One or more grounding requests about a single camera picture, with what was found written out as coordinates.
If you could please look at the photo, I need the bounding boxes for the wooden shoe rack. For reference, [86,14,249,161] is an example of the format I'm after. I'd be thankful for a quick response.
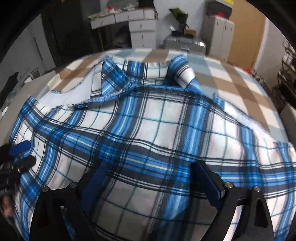
[273,40,295,105]

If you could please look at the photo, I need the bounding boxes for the black red shoe box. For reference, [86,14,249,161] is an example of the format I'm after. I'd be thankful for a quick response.
[206,1,233,19]

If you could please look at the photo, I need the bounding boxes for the person's fingertip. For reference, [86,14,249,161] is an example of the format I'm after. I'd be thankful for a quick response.
[1,196,14,217]

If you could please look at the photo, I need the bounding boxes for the checked bed sheet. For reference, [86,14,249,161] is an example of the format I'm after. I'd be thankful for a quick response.
[38,48,288,142]

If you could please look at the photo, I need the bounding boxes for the wrapped flower bouquet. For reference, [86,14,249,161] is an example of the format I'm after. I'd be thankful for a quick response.
[169,8,188,31]

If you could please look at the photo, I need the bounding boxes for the blue white plaid shirt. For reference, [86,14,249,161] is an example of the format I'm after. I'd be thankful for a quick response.
[10,55,295,240]

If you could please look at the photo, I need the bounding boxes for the black wardrobe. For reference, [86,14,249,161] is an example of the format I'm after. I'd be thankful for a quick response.
[41,1,102,66]

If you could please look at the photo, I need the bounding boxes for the wooden door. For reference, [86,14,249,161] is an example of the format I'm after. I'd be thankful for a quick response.
[227,0,265,69]

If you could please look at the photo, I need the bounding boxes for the silver aluminium suitcase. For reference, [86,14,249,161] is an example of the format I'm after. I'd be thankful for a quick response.
[163,36,206,55]

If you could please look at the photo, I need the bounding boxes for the white drawer desk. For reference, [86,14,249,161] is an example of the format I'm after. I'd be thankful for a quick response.
[90,9,158,49]

